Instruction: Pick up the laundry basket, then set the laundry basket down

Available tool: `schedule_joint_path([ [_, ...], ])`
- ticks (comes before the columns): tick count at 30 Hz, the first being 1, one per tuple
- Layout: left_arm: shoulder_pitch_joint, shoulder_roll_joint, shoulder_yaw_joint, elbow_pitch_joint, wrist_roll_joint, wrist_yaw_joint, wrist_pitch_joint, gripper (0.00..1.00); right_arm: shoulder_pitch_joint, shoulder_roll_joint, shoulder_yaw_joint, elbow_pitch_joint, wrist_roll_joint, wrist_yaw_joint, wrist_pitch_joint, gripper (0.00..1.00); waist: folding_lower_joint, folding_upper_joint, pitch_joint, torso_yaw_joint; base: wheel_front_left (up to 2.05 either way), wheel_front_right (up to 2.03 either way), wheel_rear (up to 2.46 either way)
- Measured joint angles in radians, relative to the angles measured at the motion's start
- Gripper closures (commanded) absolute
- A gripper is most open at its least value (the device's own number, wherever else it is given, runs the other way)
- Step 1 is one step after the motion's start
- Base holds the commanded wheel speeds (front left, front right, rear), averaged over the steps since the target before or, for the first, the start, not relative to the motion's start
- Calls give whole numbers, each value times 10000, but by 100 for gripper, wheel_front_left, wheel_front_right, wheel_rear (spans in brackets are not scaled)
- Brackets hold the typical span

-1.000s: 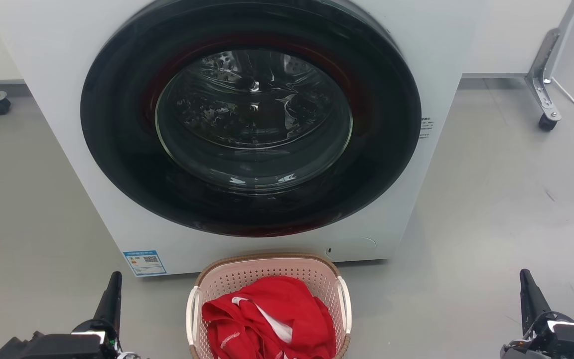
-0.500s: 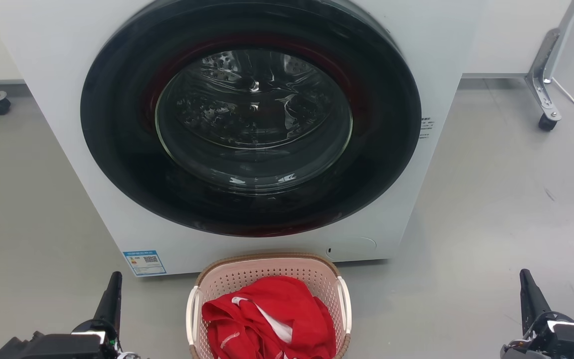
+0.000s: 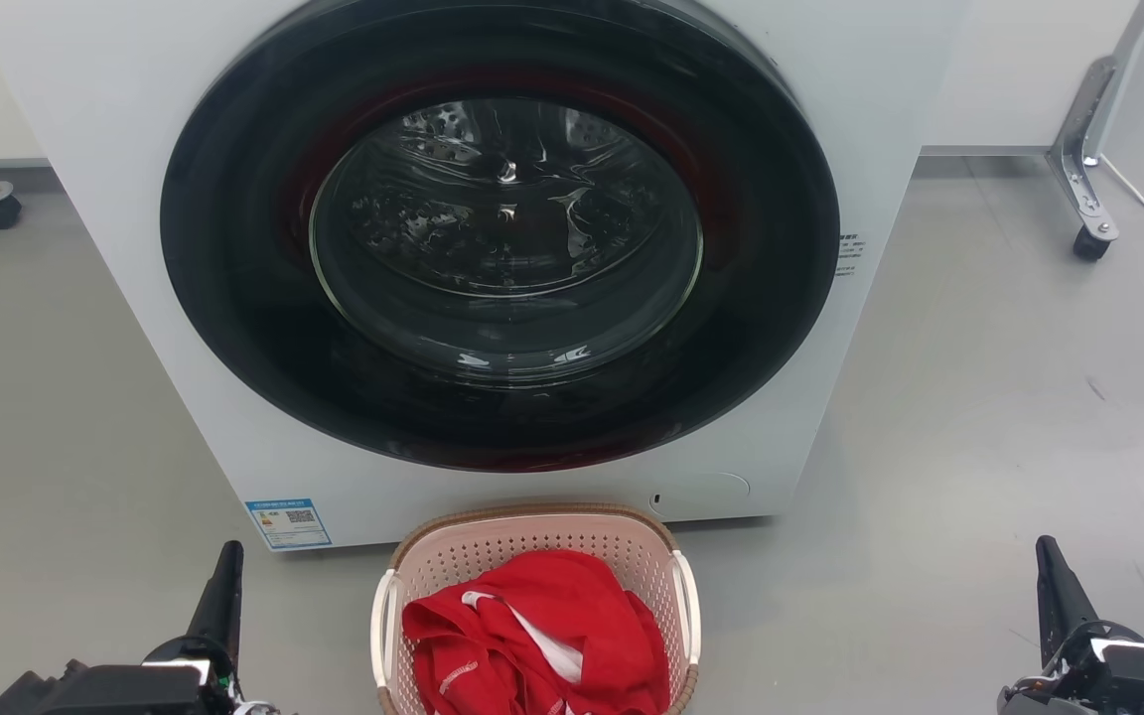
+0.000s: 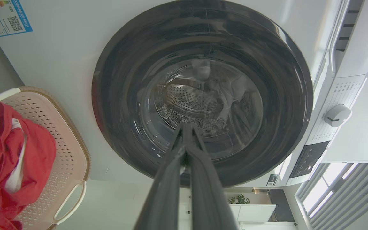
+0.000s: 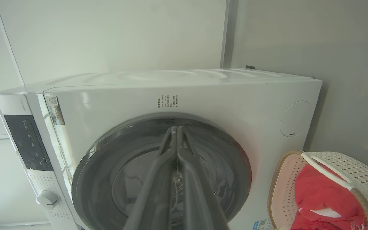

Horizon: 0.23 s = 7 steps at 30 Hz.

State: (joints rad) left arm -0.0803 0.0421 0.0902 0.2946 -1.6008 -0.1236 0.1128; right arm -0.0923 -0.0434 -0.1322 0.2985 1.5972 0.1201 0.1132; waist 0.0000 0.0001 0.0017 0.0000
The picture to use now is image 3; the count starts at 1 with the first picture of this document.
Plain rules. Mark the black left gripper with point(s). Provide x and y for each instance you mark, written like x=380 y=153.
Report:
x=125 y=690

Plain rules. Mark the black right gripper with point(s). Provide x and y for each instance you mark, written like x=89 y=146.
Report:
x=1128 y=680

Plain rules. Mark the pink perforated laundry basket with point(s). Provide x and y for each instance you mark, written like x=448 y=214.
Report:
x=493 y=541

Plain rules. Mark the blue energy label sticker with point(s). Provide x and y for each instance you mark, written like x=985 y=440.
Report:
x=288 y=522

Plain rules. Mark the black round washer door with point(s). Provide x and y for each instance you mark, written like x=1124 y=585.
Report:
x=244 y=298

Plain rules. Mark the red garment with white trim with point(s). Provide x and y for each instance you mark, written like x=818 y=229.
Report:
x=572 y=606

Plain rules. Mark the white front-load washing machine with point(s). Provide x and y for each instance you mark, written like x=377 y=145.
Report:
x=135 y=248

